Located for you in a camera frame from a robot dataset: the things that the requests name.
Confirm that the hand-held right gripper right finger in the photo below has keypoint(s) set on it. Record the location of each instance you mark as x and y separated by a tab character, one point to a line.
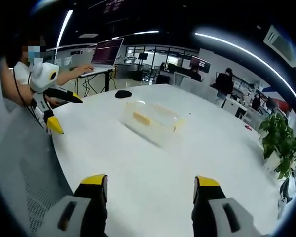
207	205

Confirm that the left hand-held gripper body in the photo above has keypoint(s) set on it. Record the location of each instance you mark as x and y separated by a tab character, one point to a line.
43	76

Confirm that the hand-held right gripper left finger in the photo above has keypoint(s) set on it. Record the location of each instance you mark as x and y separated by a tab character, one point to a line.
88	205

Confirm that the clear plastic food container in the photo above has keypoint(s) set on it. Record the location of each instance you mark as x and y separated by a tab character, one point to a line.
153	123

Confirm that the white standing desk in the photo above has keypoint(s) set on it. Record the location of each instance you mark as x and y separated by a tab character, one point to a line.
98	79

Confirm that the black cloth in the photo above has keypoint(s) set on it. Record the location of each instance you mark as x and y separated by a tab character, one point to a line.
123	94

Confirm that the grey mesh chair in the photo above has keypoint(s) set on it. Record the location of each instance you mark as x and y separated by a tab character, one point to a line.
22	172

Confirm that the open laptop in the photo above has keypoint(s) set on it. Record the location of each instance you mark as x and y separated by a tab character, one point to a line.
106	53

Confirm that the white figurine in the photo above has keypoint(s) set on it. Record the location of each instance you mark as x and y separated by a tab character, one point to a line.
284	200

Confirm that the small red object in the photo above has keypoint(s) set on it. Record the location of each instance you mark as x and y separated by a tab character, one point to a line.
249	127

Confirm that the green potted plant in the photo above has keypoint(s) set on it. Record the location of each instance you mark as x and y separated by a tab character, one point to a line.
278	138

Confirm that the computer monitor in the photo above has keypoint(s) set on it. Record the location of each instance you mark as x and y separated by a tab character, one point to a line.
201	64

